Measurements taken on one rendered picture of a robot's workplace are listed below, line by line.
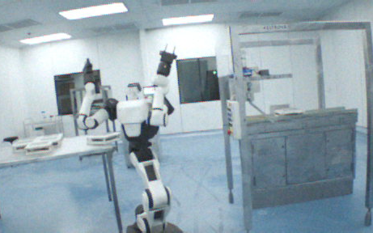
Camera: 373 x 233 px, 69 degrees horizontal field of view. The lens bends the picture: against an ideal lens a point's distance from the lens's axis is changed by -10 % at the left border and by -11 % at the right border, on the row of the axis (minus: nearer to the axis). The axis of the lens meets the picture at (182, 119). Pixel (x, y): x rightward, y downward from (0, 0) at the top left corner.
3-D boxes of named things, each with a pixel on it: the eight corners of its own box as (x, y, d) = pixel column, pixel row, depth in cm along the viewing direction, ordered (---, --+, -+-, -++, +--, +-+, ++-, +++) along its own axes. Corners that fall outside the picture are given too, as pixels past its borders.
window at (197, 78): (180, 103, 791) (175, 59, 779) (180, 103, 793) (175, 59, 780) (232, 99, 791) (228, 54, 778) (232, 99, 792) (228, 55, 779)
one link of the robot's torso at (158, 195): (146, 212, 208) (129, 158, 234) (169, 206, 216) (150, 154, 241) (150, 203, 197) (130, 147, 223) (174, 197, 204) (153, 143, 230)
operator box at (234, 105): (234, 140, 208) (231, 103, 205) (230, 136, 225) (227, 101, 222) (242, 139, 208) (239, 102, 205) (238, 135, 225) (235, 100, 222)
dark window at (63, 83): (58, 116, 793) (53, 75, 780) (58, 116, 794) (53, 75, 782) (103, 111, 792) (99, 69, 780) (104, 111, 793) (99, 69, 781)
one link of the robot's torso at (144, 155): (128, 160, 247) (125, 139, 245) (143, 157, 252) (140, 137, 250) (137, 167, 221) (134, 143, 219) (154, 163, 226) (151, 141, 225)
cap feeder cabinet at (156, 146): (125, 168, 519) (119, 125, 511) (130, 161, 576) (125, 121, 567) (161, 166, 519) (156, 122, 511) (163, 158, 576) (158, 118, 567)
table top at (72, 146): (-54, 174, 213) (-55, 170, 213) (-17, 151, 317) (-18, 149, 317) (112, 150, 261) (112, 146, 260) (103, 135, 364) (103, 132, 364)
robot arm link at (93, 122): (82, 136, 218) (103, 120, 233) (92, 134, 209) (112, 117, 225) (74, 123, 214) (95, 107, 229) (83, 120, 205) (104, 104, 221)
